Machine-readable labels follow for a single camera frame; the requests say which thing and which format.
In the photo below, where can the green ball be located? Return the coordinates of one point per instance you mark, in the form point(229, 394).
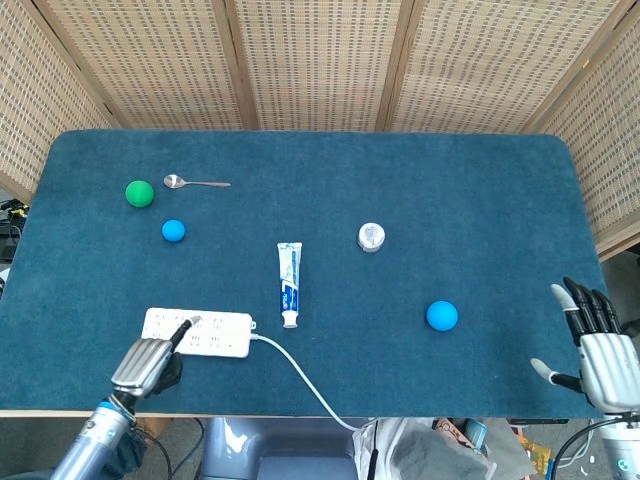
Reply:
point(139, 193)

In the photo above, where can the large blue ball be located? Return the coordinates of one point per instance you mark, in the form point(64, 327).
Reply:
point(442, 315)

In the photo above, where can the dark blue table mat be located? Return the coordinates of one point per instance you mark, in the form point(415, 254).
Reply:
point(320, 210)

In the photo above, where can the white power strip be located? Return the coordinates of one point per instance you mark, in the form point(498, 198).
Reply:
point(197, 332)

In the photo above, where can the metal spoon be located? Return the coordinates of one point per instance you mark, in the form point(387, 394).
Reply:
point(192, 183)

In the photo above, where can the white blue toothpaste tube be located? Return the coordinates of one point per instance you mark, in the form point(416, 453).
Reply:
point(289, 284)

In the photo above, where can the woven bamboo folding screen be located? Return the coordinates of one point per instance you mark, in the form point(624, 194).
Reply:
point(320, 60)

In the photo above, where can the small blue ball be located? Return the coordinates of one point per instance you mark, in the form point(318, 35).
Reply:
point(173, 230)

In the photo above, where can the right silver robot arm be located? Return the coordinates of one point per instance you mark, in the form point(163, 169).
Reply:
point(620, 445)

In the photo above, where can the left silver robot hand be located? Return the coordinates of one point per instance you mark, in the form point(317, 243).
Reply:
point(141, 362)

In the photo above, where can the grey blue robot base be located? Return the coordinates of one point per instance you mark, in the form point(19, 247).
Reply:
point(280, 450)

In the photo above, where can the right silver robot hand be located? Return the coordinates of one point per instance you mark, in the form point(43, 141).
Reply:
point(602, 355)

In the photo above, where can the small round silver tin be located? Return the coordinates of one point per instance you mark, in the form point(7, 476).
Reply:
point(371, 237)

